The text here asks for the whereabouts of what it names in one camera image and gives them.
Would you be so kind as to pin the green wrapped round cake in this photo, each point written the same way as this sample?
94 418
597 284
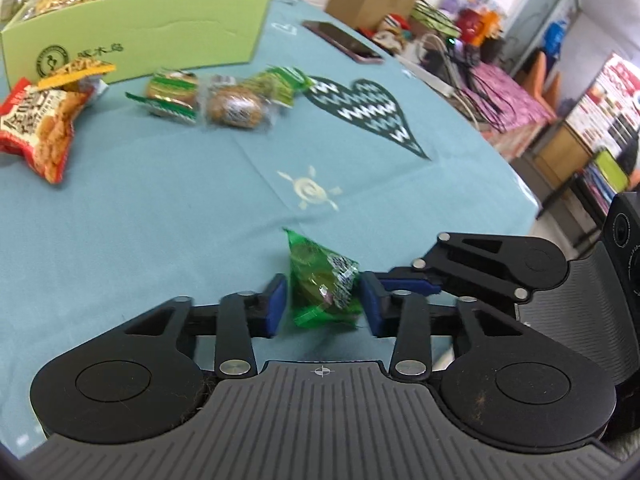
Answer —
170 90

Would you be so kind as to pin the orange chair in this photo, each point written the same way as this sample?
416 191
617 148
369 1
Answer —
537 67

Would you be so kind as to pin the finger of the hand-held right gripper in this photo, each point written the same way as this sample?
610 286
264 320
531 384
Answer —
475 265

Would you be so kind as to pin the light green folder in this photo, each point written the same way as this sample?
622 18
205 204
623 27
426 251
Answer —
610 170

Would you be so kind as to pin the red toy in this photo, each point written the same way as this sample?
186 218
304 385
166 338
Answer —
467 25

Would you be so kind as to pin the brown cake in clear wrapper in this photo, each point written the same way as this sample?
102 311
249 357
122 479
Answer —
232 107

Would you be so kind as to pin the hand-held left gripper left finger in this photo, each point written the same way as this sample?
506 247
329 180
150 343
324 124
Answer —
275 306

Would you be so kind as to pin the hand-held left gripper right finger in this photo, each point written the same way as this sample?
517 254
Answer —
370 306

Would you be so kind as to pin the teal printed tablecloth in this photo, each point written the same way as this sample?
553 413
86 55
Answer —
150 210

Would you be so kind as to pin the purple patterned cloth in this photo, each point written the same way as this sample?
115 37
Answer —
515 105

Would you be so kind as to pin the dark smartphone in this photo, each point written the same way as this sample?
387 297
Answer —
345 42

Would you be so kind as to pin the red snack packet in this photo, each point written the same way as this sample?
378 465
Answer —
45 130

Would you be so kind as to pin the white power strip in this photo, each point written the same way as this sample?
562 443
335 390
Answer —
430 77

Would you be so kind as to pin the colourful printed poster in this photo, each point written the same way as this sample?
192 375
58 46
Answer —
610 105

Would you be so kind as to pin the small translucent green snack packet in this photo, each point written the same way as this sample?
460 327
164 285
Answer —
320 280

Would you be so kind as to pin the light green cardboard box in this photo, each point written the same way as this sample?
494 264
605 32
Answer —
175 40

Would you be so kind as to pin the yellow and grey snack packet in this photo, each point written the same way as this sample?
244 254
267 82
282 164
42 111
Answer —
75 71

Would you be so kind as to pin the blue plastic object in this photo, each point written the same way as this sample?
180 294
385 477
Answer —
555 37

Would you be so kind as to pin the green and white patterned bag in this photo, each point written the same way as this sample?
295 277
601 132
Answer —
435 17

